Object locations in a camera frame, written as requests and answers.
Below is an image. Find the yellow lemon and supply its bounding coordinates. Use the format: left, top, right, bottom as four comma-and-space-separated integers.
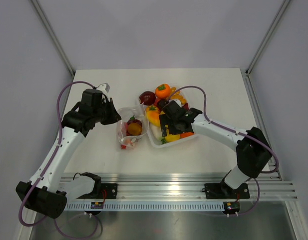
164, 134, 180, 143

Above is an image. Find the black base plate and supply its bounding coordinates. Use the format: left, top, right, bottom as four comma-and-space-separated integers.
201, 183, 250, 200
78, 183, 118, 200

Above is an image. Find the dark red apple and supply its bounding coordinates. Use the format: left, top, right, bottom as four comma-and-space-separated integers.
139, 91, 156, 106

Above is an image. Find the left small circuit board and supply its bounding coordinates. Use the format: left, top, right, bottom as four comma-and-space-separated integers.
91, 201, 104, 209

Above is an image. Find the dark red fig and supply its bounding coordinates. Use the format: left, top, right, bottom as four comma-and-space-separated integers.
182, 103, 189, 110

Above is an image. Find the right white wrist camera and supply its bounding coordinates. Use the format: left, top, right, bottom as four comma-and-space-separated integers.
171, 99, 182, 107

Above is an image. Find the white plastic food tray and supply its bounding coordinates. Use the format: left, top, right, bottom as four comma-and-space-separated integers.
136, 84, 199, 149

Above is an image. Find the white slotted cable duct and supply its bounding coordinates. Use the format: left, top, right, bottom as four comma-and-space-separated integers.
65, 201, 224, 212

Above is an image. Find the dark purple plum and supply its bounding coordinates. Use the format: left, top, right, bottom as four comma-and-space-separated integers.
157, 99, 169, 110

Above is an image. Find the right aluminium frame post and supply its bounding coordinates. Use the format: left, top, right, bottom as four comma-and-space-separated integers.
245, 0, 293, 77

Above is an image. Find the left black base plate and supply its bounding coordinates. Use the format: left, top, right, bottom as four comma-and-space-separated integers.
78, 183, 118, 200

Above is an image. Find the clear zip top bag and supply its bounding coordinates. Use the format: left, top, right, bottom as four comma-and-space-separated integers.
116, 104, 149, 150

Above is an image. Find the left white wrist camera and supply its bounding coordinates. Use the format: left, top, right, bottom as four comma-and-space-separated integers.
96, 83, 110, 94

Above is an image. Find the orange persimmon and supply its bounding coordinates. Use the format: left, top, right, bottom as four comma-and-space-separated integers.
155, 83, 171, 99

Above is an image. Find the aluminium frame post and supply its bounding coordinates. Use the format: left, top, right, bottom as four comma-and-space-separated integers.
245, 0, 293, 77
29, 0, 75, 78

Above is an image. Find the left aluminium frame post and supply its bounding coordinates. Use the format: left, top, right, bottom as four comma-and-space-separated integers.
29, 0, 75, 78

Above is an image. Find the right small circuit board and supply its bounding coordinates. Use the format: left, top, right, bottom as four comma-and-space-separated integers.
224, 201, 240, 213

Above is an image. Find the brown kiwi fruit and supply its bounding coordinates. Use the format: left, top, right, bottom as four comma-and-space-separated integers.
127, 123, 142, 136

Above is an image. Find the orange tangerine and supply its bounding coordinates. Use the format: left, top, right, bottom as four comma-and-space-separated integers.
180, 132, 194, 139

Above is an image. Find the aluminium mounting rail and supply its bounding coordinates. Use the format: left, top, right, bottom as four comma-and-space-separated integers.
58, 162, 298, 201

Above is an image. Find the yellow orange bell pepper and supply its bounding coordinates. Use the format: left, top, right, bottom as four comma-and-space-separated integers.
146, 111, 160, 127

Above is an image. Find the purple grape bunch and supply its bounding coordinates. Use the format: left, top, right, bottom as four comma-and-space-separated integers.
127, 116, 142, 126

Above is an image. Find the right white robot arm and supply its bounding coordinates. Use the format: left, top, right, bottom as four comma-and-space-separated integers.
157, 100, 273, 200

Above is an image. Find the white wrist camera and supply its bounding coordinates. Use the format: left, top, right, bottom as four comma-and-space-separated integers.
171, 99, 182, 107
96, 83, 110, 94

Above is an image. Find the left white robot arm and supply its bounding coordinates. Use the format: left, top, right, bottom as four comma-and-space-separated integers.
16, 83, 121, 219

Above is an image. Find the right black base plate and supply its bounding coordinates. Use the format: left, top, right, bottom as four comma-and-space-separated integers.
201, 183, 250, 200

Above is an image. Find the small circuit board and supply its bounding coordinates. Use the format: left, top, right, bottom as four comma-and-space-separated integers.
91, 201, 104, 209
224, 201, 240, 213

